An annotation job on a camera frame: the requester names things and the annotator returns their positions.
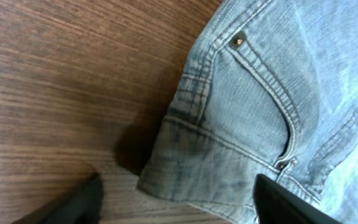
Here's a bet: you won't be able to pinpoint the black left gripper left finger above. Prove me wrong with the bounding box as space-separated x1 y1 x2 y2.
14 174 104 224

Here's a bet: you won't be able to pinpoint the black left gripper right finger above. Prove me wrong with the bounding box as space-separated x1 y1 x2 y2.
253 174 340 224

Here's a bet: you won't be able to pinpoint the light blue denim shorts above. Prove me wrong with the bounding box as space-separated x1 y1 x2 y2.
137 0 358 223

